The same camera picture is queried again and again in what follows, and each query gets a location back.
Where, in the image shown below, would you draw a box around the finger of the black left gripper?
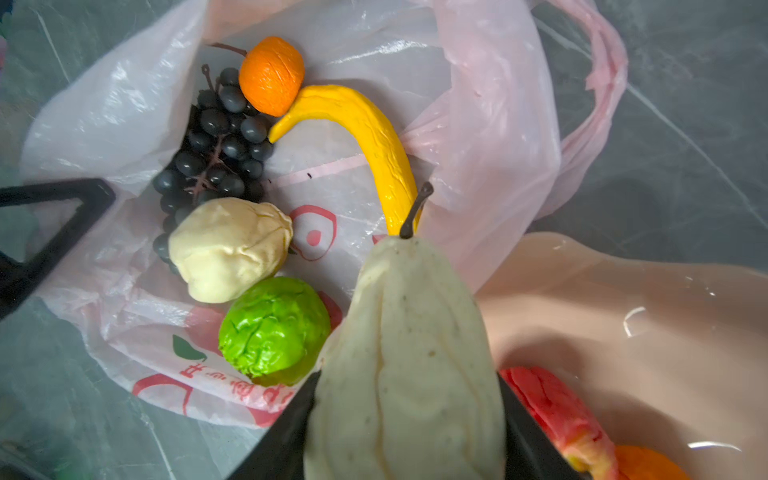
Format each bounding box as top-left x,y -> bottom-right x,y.
0,178 -> 117,322

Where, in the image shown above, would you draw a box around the fake dark grapes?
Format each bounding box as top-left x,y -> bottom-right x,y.
152,65 -> 273,273

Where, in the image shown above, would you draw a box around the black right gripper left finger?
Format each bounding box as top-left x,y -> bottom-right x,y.
228,371 -> 321,480

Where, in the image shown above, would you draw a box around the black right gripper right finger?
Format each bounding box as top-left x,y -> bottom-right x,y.
497,374 -> 591,480

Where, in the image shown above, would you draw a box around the pink scalloped bowl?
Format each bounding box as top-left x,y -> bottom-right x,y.
477,233 -> 767,479

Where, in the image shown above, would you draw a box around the pink plastic bag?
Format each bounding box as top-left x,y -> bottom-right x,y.
20,0 -> 629,430

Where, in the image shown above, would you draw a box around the fake red strawberry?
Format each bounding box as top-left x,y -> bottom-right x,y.
500,367 -> 619,480

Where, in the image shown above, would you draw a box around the fake green lime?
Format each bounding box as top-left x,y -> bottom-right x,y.
219,277 -> 331,387

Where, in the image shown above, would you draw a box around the fake beige garlic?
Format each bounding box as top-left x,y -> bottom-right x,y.
169,198 -> 293,304
303,184 -> 506,479

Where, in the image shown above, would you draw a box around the fake yellow banana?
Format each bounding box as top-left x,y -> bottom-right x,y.
268,85 -> 425,238

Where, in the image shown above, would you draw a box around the fake orange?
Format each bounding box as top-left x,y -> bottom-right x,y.
239,36 -> 305,117
615,445 -> 690,480

